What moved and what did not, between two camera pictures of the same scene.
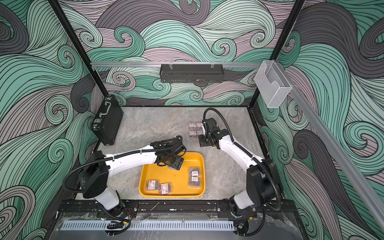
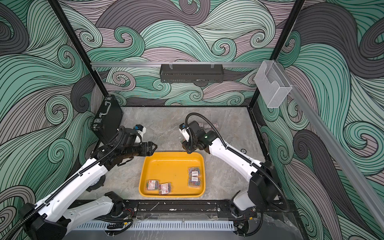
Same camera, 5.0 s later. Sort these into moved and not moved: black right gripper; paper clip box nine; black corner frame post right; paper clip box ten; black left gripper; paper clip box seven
Moved: black left gripper; black right gripper
Not moved: paper clip box ten; paper clip box seven; black corner frame post right; paper clip box nine
